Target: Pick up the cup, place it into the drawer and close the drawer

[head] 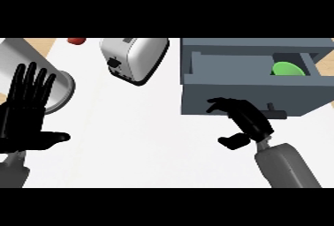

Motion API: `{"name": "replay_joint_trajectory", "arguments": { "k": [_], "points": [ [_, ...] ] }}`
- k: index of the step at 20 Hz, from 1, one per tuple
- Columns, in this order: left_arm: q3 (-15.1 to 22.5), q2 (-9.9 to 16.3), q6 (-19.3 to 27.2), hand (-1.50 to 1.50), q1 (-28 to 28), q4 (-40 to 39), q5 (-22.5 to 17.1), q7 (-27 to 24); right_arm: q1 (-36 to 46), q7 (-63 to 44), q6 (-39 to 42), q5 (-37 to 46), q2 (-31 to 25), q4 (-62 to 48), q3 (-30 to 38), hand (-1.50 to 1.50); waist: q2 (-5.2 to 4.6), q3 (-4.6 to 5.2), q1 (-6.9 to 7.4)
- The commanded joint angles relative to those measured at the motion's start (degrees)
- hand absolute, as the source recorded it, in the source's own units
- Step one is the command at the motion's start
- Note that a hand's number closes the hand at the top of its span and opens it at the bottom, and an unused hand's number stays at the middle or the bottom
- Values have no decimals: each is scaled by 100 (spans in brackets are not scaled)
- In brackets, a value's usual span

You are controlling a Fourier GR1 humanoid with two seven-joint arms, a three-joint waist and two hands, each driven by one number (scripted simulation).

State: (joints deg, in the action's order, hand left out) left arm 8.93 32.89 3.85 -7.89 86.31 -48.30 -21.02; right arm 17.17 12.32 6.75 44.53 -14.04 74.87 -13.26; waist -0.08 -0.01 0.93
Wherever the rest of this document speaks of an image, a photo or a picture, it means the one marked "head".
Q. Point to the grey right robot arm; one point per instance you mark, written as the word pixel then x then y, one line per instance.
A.
pixel 285 166

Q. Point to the green cup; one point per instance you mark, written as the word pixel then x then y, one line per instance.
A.
pixel 287 69

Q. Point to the white toaster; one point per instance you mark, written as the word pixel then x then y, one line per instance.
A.
pixel 135 58

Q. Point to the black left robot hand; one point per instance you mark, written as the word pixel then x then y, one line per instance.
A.
pixel 24 117

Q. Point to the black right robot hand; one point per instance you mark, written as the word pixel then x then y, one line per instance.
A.
pixel 248 117

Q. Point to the small red object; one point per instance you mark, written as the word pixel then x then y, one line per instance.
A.
pixel 76 41

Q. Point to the grey drawer cabinet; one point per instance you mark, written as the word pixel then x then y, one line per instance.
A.
pixel 256 56

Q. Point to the grey cylindrical container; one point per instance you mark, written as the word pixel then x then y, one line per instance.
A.
pixel 30 73

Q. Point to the grey drawer front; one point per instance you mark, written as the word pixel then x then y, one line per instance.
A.
pixel 256 97

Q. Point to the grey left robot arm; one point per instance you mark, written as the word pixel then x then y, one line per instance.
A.
pixel 13 170

